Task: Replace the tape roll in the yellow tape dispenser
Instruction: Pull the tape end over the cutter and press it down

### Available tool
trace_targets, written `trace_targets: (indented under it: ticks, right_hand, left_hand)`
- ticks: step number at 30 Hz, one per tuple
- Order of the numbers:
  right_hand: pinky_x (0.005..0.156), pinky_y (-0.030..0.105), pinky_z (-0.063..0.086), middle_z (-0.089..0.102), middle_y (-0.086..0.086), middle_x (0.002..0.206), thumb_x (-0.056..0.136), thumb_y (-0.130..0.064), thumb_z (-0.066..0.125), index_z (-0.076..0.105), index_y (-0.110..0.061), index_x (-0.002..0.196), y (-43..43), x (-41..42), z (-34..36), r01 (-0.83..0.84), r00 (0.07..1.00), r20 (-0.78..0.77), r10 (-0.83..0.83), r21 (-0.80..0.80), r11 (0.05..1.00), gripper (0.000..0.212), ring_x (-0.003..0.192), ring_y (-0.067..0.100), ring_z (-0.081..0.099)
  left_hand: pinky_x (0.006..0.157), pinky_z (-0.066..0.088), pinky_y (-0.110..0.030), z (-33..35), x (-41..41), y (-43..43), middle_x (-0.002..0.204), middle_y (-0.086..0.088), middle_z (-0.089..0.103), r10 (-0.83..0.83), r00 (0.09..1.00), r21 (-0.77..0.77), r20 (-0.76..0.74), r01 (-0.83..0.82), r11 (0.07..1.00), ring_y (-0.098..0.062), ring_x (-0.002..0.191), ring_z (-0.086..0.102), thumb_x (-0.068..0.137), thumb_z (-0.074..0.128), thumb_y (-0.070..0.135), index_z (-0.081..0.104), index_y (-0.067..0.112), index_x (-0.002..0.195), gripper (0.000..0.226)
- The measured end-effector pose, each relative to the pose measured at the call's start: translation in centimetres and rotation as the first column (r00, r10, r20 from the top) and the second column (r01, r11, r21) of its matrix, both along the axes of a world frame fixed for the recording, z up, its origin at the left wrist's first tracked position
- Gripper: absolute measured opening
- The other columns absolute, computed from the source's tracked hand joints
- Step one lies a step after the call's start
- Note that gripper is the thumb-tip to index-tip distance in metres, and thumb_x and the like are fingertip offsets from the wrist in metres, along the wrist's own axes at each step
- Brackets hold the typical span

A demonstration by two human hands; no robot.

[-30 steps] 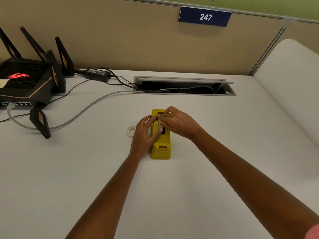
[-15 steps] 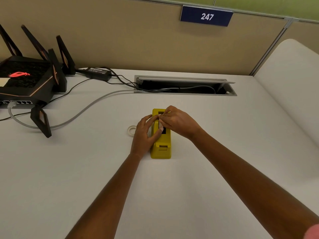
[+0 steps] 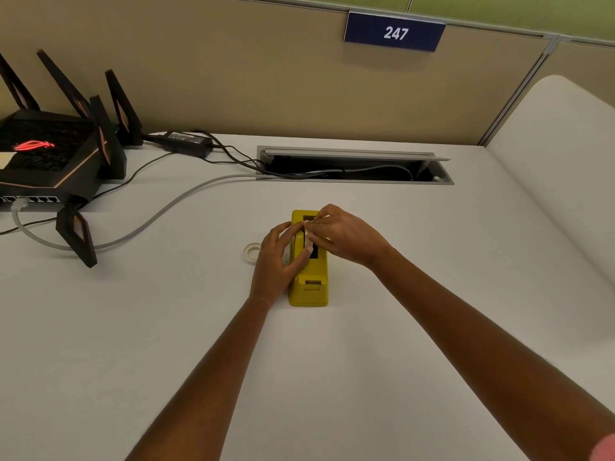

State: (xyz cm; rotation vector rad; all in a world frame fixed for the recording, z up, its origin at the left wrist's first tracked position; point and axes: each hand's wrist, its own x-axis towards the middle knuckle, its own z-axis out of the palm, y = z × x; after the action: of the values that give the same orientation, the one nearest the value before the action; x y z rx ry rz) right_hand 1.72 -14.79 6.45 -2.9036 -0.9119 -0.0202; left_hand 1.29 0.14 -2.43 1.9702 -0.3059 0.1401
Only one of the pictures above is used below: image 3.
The person's right hand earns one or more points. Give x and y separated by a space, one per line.
350 242

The person's left hand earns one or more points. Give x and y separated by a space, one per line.
270 268

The person's right thumb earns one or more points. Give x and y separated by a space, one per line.
317 240

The person's left thumb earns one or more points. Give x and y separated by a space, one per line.
300 262

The clear tape roll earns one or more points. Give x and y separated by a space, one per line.
301 240

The yellow tape dispenser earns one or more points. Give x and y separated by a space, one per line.
310 283

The person's right forearm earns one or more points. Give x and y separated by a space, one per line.
485 360

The person's left forearm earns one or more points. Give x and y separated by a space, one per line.
202 388

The black power adapter brick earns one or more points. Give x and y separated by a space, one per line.
190 140

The blue number sign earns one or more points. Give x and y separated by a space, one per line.
395 32

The white rounded panel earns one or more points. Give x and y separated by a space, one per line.
562 177

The black router with antennas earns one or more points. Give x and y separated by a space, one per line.
53 153

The pink sleeve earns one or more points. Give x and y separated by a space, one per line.
604 448

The grey partition frame post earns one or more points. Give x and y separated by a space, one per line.
521 88

